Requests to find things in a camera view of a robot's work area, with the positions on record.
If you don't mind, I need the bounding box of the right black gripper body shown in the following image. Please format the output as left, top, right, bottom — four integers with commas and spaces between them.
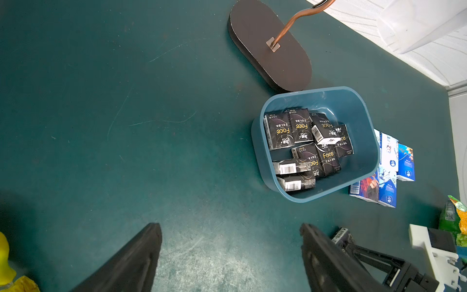
332, 228, 439, 292

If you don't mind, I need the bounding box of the yellow banana toy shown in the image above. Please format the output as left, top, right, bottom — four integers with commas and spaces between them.
1, 233, 40, 292

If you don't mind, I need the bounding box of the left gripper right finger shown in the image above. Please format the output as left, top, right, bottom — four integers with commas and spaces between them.
300, 223, 387, 292

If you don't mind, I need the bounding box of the blue white tissue pack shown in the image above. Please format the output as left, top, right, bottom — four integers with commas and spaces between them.
374, 129, 398, 172

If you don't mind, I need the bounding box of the dark blue tissue pack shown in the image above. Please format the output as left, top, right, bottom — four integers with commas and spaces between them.
349, 172, 379, 203

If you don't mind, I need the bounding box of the metal scroll cup stand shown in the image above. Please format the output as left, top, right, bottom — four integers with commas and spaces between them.
227, 1, 334, 92

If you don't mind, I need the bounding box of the blue pocket tissue pack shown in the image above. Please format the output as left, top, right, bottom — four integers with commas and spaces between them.
396, 144, 415, 182

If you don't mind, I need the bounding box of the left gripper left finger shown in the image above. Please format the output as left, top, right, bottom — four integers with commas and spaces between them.
73, 223, 162, 292

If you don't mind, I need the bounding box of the green snack bag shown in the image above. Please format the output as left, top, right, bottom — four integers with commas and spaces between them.
439, 195, 467, 248

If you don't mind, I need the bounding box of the teal plastic storage box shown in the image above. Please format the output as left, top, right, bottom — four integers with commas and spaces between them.
251, 86, 380, 203

